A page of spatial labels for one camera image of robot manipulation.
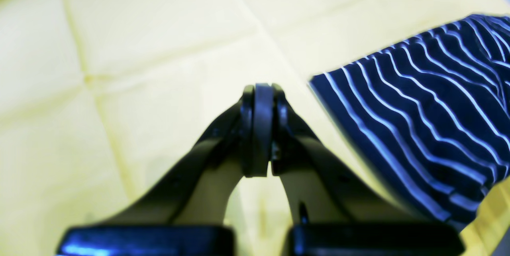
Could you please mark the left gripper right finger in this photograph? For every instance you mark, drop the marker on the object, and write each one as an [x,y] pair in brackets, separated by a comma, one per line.
[319,187]

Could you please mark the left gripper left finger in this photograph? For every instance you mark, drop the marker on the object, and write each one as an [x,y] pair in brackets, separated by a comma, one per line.
[196,190]

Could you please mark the navy white striped T-shirt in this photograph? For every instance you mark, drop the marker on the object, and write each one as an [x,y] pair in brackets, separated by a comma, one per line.
[431,114]

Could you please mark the yellow table cloth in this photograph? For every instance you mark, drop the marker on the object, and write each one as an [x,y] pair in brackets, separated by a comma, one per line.
[99,98]

